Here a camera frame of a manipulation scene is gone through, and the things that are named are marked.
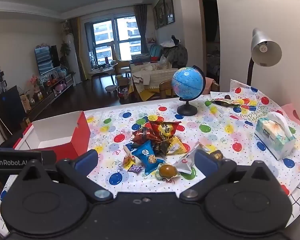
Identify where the blue desk globe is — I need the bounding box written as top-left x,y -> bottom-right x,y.
172,65 -> 206,117

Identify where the blue snack packet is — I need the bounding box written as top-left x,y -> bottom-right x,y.
131,140 -> 165,176

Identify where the black cabinet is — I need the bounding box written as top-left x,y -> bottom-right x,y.
0,71 -> 27,133

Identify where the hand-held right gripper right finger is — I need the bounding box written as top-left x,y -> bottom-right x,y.
179,149 -> 278,202

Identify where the red cardboard box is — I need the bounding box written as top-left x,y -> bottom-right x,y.
0,111 -> 91,160

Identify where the brown gold candy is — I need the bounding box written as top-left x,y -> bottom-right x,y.
209,150 -> 224,161

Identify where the TV cabinet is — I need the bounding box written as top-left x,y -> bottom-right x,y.
27,74 -> 74,115

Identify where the green yellow snack packet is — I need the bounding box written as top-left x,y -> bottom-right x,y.
205,97 -> 241,107

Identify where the orange clear snack packet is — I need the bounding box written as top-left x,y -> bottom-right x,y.
122,154 -> 137,168

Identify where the yellow chair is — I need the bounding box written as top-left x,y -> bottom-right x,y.
114,59 -> 132,77

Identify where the tissue box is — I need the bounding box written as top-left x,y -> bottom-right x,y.
254,112 -> 297,160

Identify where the large red snack packet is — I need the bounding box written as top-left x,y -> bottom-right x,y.
149,121 -> 182,143

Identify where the purple candy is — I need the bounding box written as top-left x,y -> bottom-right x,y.
127,164 -> 143,174

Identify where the television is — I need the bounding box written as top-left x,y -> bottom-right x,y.
35,45 -> 60,75

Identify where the red-brown snack packet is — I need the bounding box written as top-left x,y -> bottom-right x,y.
132,127 -> 160,146

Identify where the window curtain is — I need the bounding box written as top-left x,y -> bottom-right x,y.
134,4 -> 148,55
69,17 -> 87,80

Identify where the round coffee table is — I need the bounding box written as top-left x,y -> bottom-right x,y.
88,64 -> 118,87

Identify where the white tower air conditioner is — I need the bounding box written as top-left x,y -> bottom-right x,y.
64,34 -> 82,85

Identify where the pink paper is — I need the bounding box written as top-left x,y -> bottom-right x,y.
281,103 -> 300,130

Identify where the dark snack packet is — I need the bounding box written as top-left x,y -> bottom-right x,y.
152,141 -> 175,157

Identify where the pile of clothes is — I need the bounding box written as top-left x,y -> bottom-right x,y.
161,35 -> 188,68

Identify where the orange jelly cup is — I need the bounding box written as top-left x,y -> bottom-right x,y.
155,163 -> 181,181

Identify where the silver snack packet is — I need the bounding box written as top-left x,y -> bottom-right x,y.
172,142 -> 210,175

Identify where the dark framed wall picture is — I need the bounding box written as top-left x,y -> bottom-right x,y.
164,0 -> 176,25
153,4 -> 159,30
156,0 -> 167,28

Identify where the grey desk lamp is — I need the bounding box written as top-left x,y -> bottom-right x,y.
247,28 -> 282,87

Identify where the sofa with cream cover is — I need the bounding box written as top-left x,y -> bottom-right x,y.
130,44 -> 188,103

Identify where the potted plant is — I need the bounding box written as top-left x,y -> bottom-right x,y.
60,20 -> 72,63

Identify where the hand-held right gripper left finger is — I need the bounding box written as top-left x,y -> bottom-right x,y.
16,149 -> 113,203

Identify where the balloon printed tablecloth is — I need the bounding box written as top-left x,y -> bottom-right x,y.
0,79 -> 300,238

